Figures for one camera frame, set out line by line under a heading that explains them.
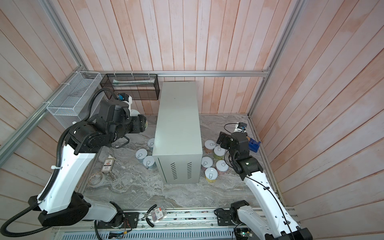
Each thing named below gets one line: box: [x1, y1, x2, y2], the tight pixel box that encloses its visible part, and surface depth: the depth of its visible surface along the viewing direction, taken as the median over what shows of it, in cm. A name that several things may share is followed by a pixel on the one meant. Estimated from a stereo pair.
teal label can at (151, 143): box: [147, 138, 155, 152], surface depth 98 cm
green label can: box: [213, 145, 226, 160], surface depth 95 cm
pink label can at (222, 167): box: [215, 160, 229, 175], surface depth 88 cm
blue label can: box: [135, 148, 148, 163], surface depth 93 cm
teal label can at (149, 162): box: [142, 155, 157, 170], surface depth 90 cm
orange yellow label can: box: [204, 167, 218, 183], surface depth 85 cm
